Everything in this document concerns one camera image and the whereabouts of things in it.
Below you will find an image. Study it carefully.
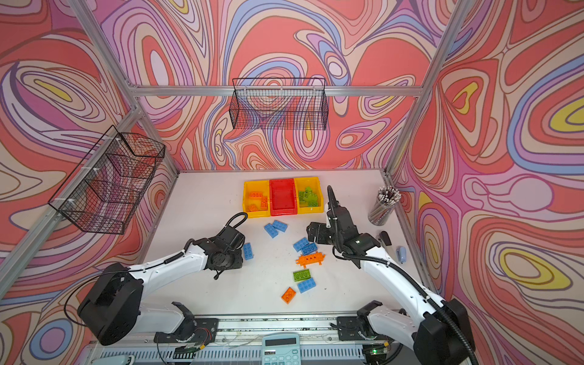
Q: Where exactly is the blue long brick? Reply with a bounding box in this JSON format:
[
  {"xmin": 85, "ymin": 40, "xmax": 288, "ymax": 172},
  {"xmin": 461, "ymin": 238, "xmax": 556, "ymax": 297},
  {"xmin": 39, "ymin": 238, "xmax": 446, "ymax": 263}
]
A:
[{"xmin": 243, "ymin": 243, "xmax": 254, "ymax": 261}]

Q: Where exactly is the blue brick studs up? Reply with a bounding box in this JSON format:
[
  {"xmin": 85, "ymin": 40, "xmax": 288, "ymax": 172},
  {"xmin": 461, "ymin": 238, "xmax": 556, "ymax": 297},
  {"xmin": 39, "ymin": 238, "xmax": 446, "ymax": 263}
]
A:
[{"xmin": 293, "ymin": 237, "xmax": 310, "ymax": 252}]

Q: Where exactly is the green long brick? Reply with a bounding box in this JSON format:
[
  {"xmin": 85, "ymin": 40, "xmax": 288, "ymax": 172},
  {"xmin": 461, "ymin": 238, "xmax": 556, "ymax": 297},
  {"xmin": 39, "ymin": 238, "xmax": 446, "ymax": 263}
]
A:
[{"xmin": 299, "ymin": 193, "xmax": 319, "ymax": 208}]

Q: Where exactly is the green brick front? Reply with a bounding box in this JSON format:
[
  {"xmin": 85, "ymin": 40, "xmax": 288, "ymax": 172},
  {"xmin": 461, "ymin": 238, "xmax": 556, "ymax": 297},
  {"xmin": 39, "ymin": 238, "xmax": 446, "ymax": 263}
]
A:
[{"xmin": 293, "ymin": 269, "xmax": 312, "ymax": 282}]

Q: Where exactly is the orange long brick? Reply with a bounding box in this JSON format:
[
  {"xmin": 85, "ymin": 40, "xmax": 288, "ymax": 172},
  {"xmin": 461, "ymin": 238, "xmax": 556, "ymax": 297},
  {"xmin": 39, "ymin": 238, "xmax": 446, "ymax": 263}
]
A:
[{"xmin": 260, "ymin": 196, "xmax": 269, "ymax": 211}]

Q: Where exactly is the orange brick front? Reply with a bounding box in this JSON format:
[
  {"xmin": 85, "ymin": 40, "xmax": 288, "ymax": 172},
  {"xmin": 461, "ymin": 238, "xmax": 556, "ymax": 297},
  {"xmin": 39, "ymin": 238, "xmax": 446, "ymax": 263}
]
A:
[{"xmin": 281, "ymin": 287, "xmax": 297, "ymax": 304}]

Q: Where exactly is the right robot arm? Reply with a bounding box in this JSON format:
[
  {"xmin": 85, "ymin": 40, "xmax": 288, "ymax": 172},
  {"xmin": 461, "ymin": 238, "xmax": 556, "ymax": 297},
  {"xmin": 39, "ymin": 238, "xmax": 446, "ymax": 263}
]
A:
[{"xmin": 307, "ymin": 186, "xmax": 478, "ymax": 364}]

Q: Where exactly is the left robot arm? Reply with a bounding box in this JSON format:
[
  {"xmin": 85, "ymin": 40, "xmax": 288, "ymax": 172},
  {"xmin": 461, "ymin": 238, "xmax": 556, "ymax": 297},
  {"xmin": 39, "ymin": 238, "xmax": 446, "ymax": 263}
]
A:
[{"xmin": 77, "ymin": 218, "xmax": 246, "ymax": 346}]

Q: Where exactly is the white stapler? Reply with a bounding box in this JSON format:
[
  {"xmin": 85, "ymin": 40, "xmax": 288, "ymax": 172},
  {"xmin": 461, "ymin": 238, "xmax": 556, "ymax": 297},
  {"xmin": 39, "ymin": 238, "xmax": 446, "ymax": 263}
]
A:
[{"xmin": 378, "ymin": 231, "xmax": 398, "ymax": 262}]

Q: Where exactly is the red bin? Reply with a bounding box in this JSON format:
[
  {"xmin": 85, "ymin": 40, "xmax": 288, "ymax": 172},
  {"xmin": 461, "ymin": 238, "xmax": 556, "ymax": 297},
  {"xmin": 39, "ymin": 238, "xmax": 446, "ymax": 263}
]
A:
[{"xmin": 269, "ymin": 179, "xmax": 297, "ymax": 217}]

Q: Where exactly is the right yellow bin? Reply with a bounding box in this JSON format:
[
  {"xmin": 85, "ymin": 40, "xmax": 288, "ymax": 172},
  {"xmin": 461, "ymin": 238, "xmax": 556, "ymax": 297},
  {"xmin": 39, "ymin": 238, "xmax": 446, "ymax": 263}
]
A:
[{"xmin": 294, "ymin": 176, "xmax": 324, "ymax": 214}]

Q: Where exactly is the yellow bin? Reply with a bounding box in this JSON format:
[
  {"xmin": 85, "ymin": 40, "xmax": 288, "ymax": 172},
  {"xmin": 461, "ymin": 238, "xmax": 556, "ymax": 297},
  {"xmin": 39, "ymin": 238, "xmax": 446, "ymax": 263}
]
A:
[
  {"xmin": 242, "ymin": 180, "xmax": 271, "ymax": 218},
  {"xmin": 294, "ymin": 176, "xmax": 324, "ymax": 214}
]

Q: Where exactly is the clear cup of pencils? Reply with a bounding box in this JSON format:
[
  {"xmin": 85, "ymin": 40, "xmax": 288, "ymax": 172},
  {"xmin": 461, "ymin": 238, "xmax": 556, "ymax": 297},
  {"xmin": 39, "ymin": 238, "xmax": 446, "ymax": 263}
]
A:
[{"xmin": 368, "ymin": 186, "xmax": 402, "ymax": 226}]

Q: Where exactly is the small blue object by stapler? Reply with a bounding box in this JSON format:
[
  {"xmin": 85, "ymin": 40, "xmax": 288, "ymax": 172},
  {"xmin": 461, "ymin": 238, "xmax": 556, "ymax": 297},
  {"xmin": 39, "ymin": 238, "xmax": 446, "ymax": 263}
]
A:
[{"xmin": 396, "ymin": 246, "xmax": 407, "ymax": 264}]

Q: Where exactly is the left yellow bin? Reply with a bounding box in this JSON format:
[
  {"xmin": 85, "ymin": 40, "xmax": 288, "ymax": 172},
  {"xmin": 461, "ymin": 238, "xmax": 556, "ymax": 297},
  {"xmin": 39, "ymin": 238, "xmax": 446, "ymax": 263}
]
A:
[{"xmin": 242, "ymin": 180, "xmax": 271, "ymax": 218}]

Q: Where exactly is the teal calculator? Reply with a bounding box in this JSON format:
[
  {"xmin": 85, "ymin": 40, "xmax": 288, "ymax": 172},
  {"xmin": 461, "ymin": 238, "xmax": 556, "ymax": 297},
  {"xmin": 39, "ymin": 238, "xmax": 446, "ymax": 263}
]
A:
[{"xmin": 261, "ymin": 332, "xmax": 301, "ymax": 365}]

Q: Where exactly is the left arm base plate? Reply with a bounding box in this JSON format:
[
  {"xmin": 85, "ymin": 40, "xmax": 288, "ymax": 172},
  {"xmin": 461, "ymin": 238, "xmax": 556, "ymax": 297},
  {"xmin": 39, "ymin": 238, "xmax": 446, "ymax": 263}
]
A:
[{"xmin": 154, "ymin": 317, "xmax": 219, "ymax": 345}]

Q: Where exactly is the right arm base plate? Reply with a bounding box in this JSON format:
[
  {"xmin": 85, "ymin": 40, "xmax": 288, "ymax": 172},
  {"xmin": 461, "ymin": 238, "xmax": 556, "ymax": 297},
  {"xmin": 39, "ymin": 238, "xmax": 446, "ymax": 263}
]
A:
[{"xmin": 330, "ymin": 316, "xmax": 389, "ymax": 342}]

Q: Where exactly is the left wire basket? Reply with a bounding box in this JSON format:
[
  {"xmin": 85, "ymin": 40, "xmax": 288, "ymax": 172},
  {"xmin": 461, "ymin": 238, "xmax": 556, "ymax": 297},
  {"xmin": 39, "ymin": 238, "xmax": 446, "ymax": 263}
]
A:
[{"xmin": 48, "ymin": 126, "xmax": 166, "ymax": 235}]

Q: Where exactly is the wire basket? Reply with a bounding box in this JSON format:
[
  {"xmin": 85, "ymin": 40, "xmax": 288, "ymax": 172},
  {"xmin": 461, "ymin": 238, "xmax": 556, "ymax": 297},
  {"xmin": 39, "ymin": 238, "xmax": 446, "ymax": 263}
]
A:
[
  {"xmin": 229, "ymin": 77, "xmax": 329, "ymax": 131},
  {"xmin": 48, "ymin": 126, "xmax": 166, "ymax": 235}
]

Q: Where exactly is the back wire basket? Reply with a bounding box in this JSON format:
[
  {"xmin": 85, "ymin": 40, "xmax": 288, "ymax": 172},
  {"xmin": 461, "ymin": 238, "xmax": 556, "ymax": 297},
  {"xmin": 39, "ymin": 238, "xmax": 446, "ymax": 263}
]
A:
[{"xmin": 229, "ymin": 77, "xmax": 329, "ymax": 131}]

